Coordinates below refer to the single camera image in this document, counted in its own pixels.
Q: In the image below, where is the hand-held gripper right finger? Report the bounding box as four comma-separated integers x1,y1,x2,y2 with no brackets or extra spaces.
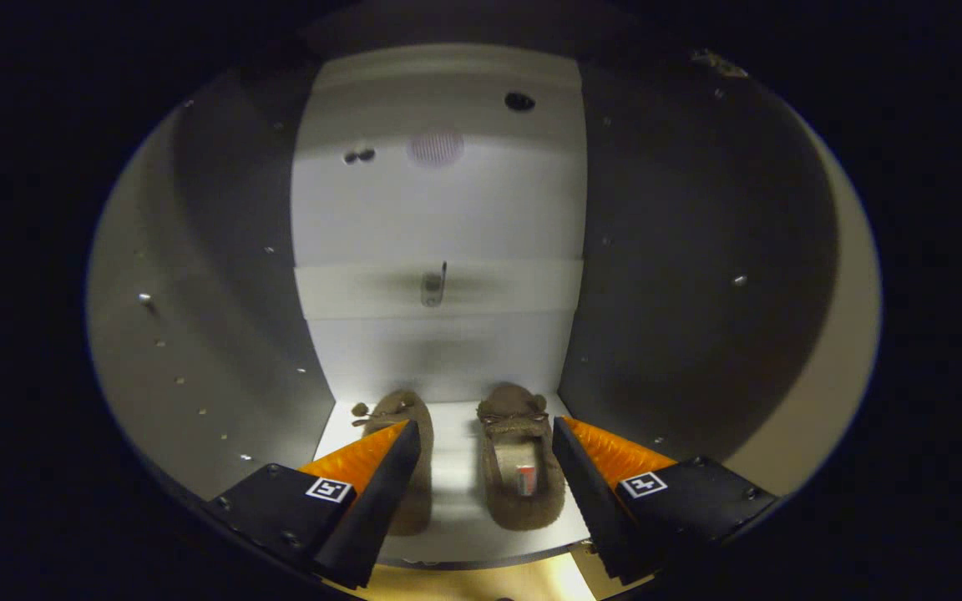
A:
551,416,782,585

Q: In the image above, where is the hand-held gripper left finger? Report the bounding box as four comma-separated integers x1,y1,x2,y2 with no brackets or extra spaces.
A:
202,419,423,590

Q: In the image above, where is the brown fuzzy shoe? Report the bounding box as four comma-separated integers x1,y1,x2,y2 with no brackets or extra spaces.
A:
352,388,436,537
476,381,568,532

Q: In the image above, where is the grey shoe cabinet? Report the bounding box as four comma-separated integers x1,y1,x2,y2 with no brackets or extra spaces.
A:
84,42,841,573

